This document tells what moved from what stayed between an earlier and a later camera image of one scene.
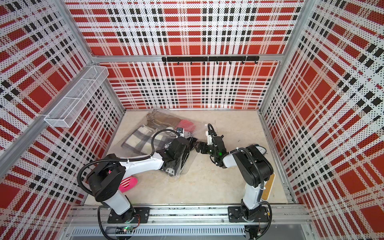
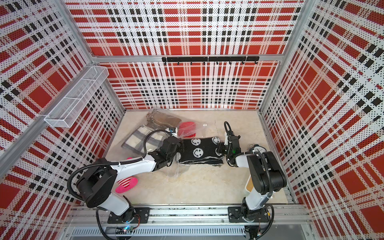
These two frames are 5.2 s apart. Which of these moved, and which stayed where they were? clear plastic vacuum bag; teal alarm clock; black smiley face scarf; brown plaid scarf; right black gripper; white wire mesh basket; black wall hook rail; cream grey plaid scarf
Moved: right black gripper; clear plastic vacuum bag; black smiley face scarf
Stayed: black wall hook rail; teal alarm clock; cream grey plaid scarf; white wire mesh basket; brown plaid scarf
